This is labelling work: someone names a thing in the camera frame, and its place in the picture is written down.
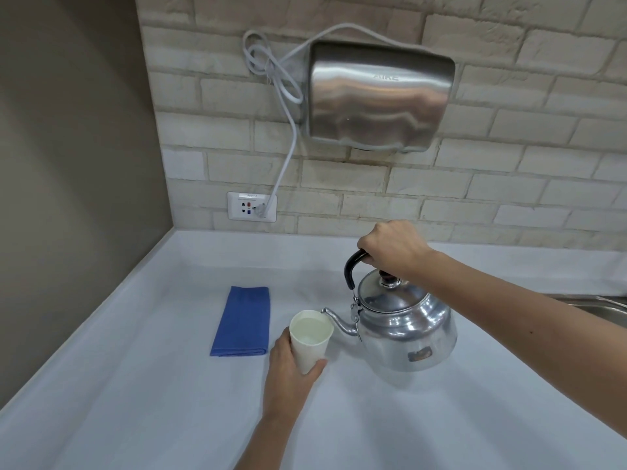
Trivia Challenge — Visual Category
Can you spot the person's right hand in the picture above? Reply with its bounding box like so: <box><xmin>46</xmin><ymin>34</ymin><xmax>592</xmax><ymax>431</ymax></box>
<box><xmin>357</xmin><ymin>220</ymin><xmax>435</xmax><ymax>277</ymax></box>

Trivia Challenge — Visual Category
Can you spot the person's left hand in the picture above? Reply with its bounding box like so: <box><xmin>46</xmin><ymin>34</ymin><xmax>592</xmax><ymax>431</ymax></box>
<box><xmin>264</xmin><ymin>327</ymin><xmax>328</xmax><ymax>422</ymax></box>

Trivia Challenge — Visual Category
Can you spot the white paper cup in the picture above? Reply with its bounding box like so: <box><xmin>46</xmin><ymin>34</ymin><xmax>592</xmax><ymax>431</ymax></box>
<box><xmin>289</xmin><ymin>310</ymin><xmax>335</xmax><ymax>376</ymax></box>

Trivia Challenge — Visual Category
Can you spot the silver metal kettle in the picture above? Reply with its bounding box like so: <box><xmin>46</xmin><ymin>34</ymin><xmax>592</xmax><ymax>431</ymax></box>
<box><xmin>321</xmin><ymin>248</ymin><xmax>458</xmax><ymax>372</ymax></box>

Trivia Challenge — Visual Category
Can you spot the person's left forearm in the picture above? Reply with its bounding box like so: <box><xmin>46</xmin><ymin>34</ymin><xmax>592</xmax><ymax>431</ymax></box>
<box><xmin>221</xmin><ymin>408</ymin><xmax>300</xmax><ymax>470</ymax></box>

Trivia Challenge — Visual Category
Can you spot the person's right forearm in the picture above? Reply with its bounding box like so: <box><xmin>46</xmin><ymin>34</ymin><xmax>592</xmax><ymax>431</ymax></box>
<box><xmin>415</xmin><ymin>248</ymin><xmax>627</xmax><ymax>403</ymax></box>

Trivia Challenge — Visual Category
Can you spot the folded blue cloth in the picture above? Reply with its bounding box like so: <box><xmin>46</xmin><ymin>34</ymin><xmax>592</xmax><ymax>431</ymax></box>
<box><xmin>210</xmin><ymin>286</ymin><xmax>270</xmax><ymax>358</ymax></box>

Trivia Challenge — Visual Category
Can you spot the stainless steel hand dryer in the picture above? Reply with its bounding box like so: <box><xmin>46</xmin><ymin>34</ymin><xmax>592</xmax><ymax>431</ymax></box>
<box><xmin>305</xmin><ymin>41</ymin><xmax>456</xmax><ymax>154</ymax></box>

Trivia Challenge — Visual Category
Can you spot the stainless steel sink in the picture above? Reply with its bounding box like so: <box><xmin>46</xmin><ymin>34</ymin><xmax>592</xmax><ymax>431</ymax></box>
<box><xmin>543</xmin><ymin>293</ymin><xmax>627</xmax><ymax>330</ymax></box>

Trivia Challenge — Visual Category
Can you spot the white wall socket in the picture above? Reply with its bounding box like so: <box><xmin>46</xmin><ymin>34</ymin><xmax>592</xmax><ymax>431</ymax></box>
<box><xmin>227</xmin><ymin>192</ymin><xmax>278</xmax><ymax>223</ymax></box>

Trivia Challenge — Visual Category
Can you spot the white power cable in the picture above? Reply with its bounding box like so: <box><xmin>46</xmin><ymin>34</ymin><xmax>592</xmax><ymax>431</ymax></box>
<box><xmin>242</xmin><ymin>22</ymin><xmax>423</xmax><ymax>221</ymax></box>

